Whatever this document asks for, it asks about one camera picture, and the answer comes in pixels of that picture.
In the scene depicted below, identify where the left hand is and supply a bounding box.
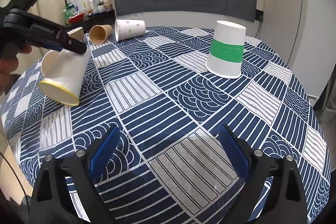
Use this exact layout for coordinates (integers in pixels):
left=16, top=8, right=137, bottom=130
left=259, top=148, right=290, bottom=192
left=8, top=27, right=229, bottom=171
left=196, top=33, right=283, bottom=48
left=0, top=56, right=19, bottom=95

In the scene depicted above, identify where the green glass bottle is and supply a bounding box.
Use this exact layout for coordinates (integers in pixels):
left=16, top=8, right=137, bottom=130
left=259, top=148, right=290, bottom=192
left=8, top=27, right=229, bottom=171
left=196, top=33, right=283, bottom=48
left=63, top=4, right=73, bottom=25

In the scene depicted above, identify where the green banded paper cup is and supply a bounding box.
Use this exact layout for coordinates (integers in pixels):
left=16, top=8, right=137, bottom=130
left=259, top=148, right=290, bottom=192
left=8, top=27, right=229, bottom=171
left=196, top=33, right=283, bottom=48
left=205, top=20, right=246, bottom=79

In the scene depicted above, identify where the dark side shelf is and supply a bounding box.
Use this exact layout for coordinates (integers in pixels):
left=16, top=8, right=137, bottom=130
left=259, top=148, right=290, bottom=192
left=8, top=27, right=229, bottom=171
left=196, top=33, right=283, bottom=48
left=66, top=10, right=116, bottom=31

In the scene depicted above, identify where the white cup yellow rim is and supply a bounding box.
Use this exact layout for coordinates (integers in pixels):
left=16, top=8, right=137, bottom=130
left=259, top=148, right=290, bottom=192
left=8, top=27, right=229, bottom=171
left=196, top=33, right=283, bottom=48
left=38, top=48, right=91, bottom=106

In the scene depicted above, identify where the brown kraft paper cup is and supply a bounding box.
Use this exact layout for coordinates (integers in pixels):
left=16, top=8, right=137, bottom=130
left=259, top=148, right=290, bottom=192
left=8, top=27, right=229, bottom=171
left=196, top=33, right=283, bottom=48
left=89, top=24, right=113, bottom=45

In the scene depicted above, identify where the white refrigerator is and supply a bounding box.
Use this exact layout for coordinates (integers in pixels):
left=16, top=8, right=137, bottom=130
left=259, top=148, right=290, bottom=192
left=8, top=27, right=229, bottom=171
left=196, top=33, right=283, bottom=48
left=259, top=0, right=335, bottom=104

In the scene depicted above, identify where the red bowl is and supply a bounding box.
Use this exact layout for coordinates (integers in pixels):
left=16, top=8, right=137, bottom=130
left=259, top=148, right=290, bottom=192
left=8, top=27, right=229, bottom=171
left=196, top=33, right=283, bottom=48
left=67, top=12, right=85, bottom=25

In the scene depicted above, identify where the white thermos bottle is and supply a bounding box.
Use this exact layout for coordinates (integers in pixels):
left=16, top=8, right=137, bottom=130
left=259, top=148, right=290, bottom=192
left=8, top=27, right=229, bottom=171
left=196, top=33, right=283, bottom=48
left=92, top=0, right=99, bottom=12

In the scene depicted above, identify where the blue patterned tablecloth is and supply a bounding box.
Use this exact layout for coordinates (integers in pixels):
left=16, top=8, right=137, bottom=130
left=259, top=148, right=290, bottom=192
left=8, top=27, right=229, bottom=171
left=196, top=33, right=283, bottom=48
left=1, top=27, right=330, bottom=223

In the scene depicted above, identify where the small potted plant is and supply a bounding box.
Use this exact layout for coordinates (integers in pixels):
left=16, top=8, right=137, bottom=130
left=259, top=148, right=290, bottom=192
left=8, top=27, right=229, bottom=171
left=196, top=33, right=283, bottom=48
left=98, top=1, right=106, bottom=12

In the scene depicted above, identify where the white cup with hearts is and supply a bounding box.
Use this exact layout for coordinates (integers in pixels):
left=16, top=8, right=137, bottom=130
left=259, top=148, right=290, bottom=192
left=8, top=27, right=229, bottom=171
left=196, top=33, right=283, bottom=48
left=114, top=19, right=146, bottom=42

